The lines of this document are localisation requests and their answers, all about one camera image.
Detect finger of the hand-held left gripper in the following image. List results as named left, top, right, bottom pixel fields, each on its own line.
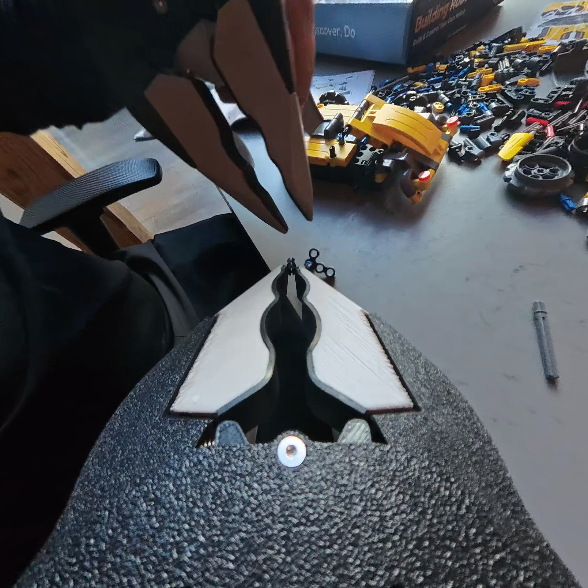
left=144, top=74, right=289, bottom=234
left=212, top=0, right=316, bottom=222

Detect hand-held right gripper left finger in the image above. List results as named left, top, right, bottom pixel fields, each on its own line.
left=168, top=267, right=293, bottom=420

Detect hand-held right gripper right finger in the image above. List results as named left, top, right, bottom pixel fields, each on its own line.
left=295, top=267, right=418, bottom=414

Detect black brick connector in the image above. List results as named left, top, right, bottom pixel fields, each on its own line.
left=303, top=247, right=337, bottom=280

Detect yellow toy brick vehicle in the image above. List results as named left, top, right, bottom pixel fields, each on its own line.
left=303, top=90, right=453, bottom=205

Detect grey brick axle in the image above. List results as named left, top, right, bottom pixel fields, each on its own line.
left=531, top=301, right=560, bottom=384

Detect grey desk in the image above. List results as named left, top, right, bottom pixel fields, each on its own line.
left=221, top=0, right=588, bottom=588

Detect person's left hand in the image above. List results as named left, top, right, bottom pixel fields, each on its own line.
left=285, top=0, right=319, bottom=109

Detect black chair armrest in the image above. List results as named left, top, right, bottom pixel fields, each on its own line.
left=19, top=157, right=164, bottom=232

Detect person's legs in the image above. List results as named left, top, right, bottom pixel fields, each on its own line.
left=0, top=212, right=272, bottom=588

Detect blue toy box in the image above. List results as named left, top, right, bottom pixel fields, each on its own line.
left=313, top=0, right=504, bottom=67

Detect pile of loose toy bricks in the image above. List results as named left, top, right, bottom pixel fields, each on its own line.
left=377, top=23, right=588, bottom=221

